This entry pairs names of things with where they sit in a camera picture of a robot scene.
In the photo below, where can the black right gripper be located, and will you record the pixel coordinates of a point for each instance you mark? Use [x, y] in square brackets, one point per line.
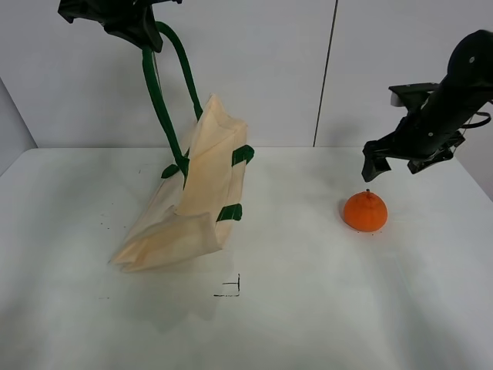
[416, 138]

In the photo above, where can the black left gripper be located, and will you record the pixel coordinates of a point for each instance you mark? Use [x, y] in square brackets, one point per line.
[130, 20]

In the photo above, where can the cream linen bag green handles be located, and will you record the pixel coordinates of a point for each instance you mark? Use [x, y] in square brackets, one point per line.
[193, 210]

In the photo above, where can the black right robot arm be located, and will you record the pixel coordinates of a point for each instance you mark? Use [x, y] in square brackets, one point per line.
[437, 112]

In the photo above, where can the orange with stem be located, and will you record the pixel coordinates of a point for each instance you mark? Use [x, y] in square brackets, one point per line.
[365, 212]

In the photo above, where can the black camera box on wrist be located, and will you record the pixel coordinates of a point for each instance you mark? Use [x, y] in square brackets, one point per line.
[411, 95]

